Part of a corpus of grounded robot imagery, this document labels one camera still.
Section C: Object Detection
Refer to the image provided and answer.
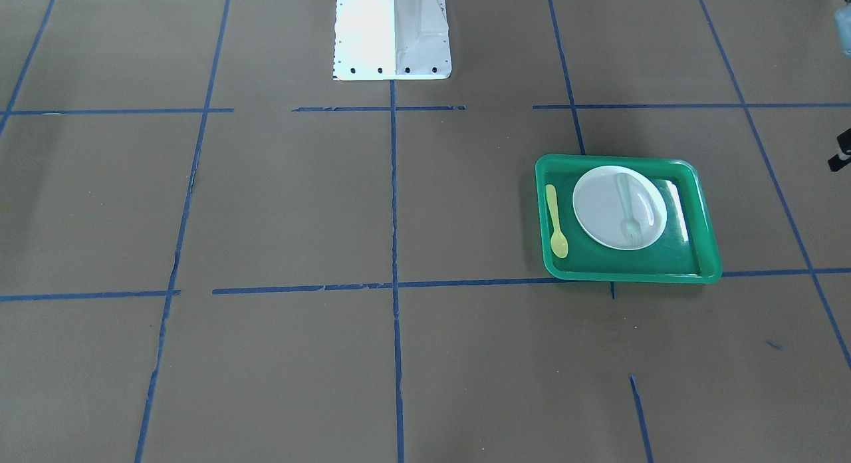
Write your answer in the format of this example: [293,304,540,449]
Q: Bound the yellow plastic spoon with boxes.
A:
[545,184,569,259]

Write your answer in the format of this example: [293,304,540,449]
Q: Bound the white round plate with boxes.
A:
[572,165,668,251]

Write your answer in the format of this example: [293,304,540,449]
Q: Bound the green plastic tray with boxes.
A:
[535,154,723,284]

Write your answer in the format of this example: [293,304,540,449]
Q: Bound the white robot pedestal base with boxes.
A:
[332,0,453,81]

